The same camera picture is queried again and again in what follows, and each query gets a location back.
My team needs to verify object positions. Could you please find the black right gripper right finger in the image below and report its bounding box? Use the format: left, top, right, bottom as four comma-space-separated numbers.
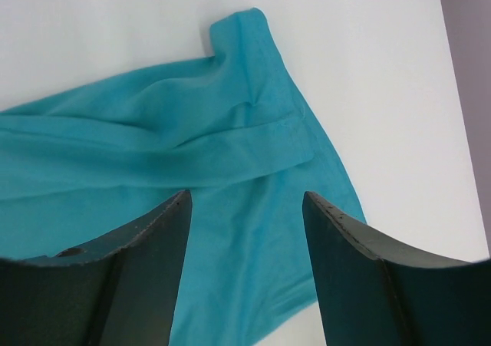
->
302, 192, 490, 345

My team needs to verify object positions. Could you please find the teal t shirt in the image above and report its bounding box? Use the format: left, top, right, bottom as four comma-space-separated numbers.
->
1, 8, 364, 345

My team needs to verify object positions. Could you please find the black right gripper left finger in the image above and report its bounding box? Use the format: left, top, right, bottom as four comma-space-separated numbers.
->
1, 190, 191, 345

